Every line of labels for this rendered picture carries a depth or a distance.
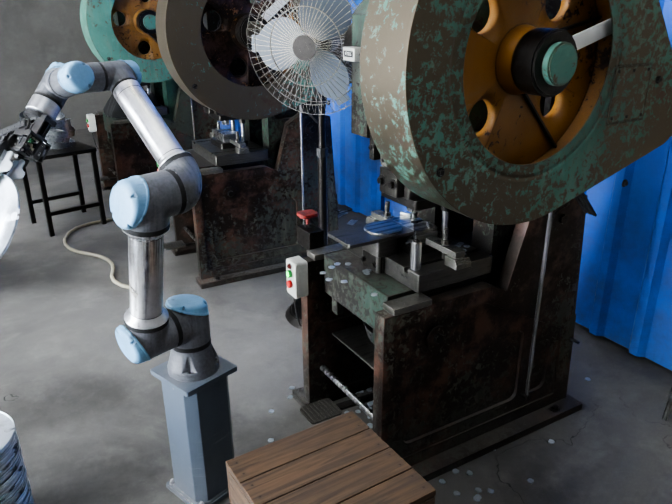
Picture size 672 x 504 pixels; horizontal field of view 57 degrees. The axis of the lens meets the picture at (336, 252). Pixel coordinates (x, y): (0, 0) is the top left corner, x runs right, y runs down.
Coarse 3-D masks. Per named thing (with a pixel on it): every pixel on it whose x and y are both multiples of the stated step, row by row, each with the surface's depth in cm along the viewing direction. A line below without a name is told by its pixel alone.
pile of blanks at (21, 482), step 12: (12, 444) 176; (0, 456) 169; (12, 456) 174; (0, 468) 170; (12, 468) 174; (24, 468) 184; (0, 480) 170; (12, 480) 175; (24, 480) 181; (0, 492) 171; (12, 492) 175; (24, 492) 182
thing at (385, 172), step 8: (384, 168) 197; (384, 176) 197; (392, 176) 193; (384, 184) 198; (392, 184) 193; (400, 184) 193; (384, 192) 199; (392, 192) 195; (400, 192) 194; (408, 192) 193
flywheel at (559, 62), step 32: (512, 0) 148; (544, 0) 153; (576, 0) 158; (480, 32) 149; (512, 32) 150; (544, 32) 143; (576, 32) 162; (608, 32) 161; (480, 64) 149; (512, 64) 148; (544, 64) 143; (576, 64) 146; (608, 64) 167; (480, 96) 152; (512, 96) 158; (544, 96) 148; (576, 96) 170; (512, 128) 161; (576, 128) 171; (512, 160) 165
